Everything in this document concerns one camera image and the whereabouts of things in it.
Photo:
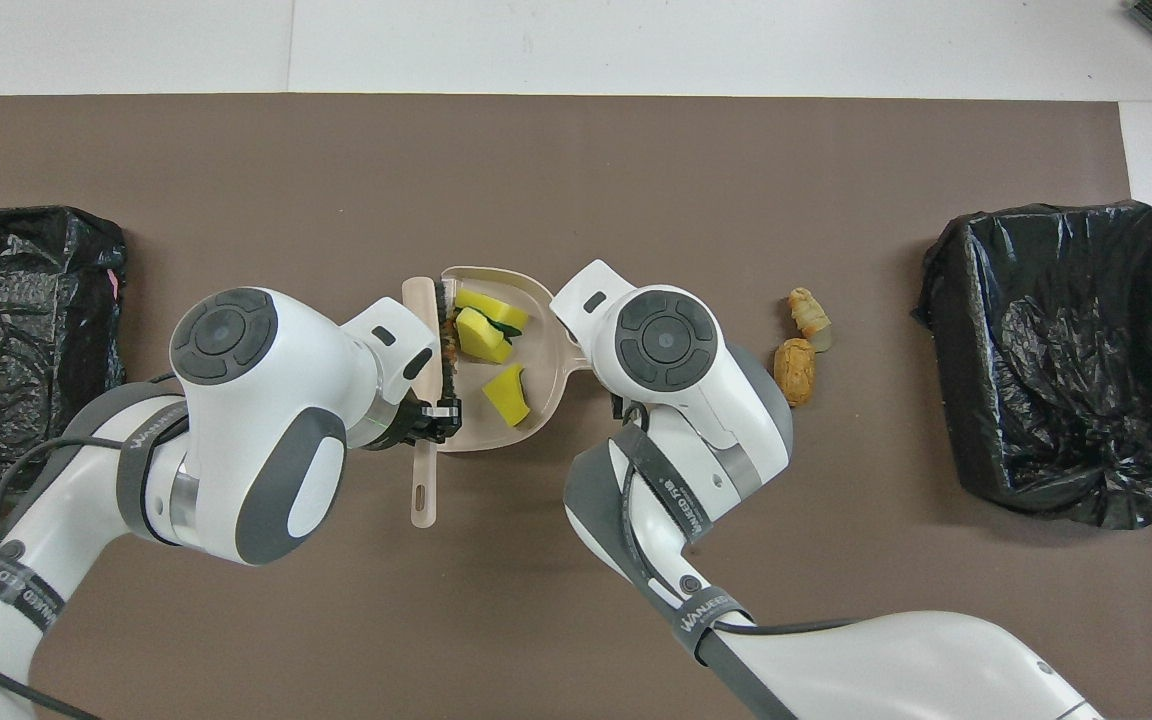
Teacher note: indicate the brown table mat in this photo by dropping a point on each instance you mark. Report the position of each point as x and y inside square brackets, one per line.
[736, 150]

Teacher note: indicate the beige plastic dustpan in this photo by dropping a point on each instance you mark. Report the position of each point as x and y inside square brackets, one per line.
[546, 330]

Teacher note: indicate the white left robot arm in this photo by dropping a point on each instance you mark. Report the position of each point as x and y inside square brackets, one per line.
[236, 420]

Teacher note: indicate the yellow sponge piece green backing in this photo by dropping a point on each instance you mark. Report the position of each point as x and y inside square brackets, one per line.
[481, 342]

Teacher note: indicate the small yellow sponge piece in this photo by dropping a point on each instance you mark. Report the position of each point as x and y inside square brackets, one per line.
[506, 400]

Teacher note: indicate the closed black-wrapped bin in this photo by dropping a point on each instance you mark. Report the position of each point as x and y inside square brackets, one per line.
[16, 330]

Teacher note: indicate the brown bread roll toy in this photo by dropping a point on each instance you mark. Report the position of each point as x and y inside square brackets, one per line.
[800, 375]

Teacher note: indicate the pale ridged pastry toy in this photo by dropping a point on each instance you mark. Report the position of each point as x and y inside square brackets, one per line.
[809, 315]

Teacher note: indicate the orange striped croissant toy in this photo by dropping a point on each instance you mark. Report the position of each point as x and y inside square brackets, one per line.
[449, 345]

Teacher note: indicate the open black-lined trash bin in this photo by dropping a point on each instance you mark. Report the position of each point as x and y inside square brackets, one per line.
[1066, 400]

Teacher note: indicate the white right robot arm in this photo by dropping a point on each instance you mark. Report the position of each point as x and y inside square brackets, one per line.
[696, 400]

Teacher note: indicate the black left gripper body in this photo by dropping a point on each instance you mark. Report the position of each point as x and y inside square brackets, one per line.
[398, 425]

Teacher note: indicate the notched yellow sponge piece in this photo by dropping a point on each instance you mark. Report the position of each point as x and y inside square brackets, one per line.
[481, 300]

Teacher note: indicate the beige hand brush black bristles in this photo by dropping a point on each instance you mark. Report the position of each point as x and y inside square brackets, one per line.
[421, 480]

